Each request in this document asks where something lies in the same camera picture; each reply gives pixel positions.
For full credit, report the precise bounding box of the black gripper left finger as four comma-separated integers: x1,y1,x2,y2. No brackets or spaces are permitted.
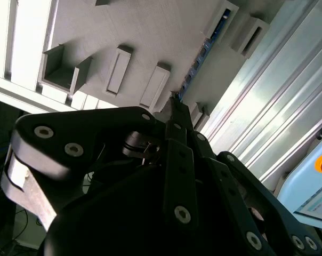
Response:
11,92,199,239

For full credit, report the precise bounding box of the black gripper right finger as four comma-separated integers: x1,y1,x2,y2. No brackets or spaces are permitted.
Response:
176,98,322,256

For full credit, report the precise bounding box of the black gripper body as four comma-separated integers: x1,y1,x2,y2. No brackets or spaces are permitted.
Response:
42,164,268,256

